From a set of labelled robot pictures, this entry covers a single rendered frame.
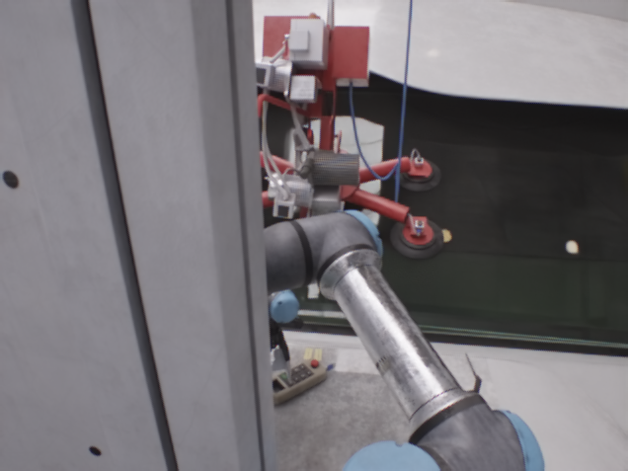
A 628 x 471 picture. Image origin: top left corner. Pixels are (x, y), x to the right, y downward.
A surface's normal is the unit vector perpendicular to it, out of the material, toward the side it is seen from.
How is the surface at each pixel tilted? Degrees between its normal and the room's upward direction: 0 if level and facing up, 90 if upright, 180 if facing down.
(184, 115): 90
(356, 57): 73
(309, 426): 0
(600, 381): 41
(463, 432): 29
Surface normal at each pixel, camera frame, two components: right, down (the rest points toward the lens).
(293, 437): 0.00, -0.90
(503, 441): 0.13, -0.78
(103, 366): -0.22, 0.43
